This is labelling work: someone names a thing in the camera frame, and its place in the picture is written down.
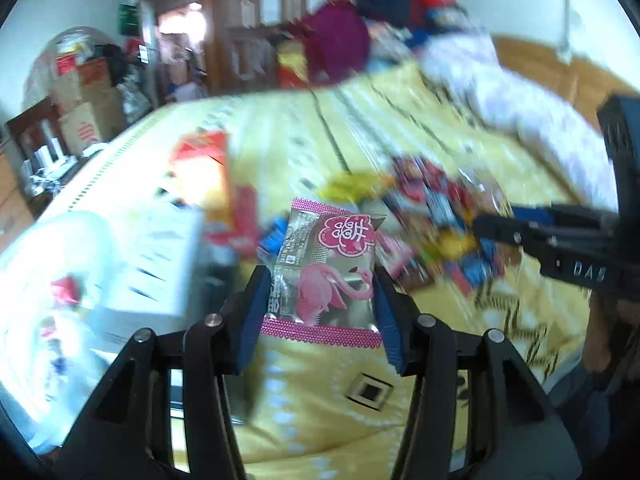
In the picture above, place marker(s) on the lavender quilt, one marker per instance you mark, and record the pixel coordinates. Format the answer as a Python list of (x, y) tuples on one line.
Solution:
[(500, 95)]

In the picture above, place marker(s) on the clear plastic bag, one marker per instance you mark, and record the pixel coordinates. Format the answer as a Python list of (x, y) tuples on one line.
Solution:
[(45, 375)]

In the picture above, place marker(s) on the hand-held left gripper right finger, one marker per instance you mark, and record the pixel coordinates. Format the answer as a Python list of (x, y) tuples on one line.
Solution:
[(391, 320)]

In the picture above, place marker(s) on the flat red box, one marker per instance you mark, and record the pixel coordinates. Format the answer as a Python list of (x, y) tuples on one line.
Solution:
[(245, 217)]

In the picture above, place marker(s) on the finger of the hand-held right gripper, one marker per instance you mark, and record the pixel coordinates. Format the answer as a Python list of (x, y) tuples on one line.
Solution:
[(545, 216), (505, 232)]

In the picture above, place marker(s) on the cardboard box with red text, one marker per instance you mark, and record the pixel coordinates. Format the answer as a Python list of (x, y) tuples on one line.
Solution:
[(80, 82)]

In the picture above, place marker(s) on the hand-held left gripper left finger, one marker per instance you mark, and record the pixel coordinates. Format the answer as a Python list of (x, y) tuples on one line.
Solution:
[(250, 320)]

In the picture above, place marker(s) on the green hanging bag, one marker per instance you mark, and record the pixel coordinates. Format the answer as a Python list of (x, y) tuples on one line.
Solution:
[(127, 19)]

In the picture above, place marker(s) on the cardboard box with red logo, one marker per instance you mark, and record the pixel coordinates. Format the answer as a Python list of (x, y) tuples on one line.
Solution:
[(90, 127)]

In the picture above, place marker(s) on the yellow patterned bedsheet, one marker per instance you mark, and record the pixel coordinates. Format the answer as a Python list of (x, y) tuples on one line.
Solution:
[(310, 125)]

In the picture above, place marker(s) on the pile of snack packets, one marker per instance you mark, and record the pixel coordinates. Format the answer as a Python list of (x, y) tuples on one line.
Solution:
[(440, 210)]

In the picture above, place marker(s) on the white printed box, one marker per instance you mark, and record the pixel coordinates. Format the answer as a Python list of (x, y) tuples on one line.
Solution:
[(150, 270)]

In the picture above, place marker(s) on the dark wooden chair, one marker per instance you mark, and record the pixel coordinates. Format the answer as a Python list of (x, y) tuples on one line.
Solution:
[(30, 125)]

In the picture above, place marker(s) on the round folding table top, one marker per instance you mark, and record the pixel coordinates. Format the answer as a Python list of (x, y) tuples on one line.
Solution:
[(45, 45)]

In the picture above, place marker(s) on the maroon garment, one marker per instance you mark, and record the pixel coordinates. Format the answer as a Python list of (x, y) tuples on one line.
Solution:
[(337, 40)]

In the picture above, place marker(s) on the orange upright carton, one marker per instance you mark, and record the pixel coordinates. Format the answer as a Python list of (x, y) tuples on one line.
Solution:
[(200, 180)]

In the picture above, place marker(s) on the wooden headboard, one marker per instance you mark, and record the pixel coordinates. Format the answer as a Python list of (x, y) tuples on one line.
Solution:
[(590, 80)]

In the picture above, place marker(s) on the person's right forearm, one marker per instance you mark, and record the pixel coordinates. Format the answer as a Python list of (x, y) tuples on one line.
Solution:
[(595, 400)]

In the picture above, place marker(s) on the pink flamingo snack packet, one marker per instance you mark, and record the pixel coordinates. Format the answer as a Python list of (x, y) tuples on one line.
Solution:
[(325, 270)]

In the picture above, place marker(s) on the blue garment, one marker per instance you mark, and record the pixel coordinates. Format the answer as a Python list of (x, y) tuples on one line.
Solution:
[(385, 2)]

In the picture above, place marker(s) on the white printed sack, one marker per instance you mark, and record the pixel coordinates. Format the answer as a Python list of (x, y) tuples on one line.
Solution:
[(134, 97)]

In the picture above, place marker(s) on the red gold gift box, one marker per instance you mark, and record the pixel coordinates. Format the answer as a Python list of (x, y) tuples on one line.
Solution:
[(292, 65)]

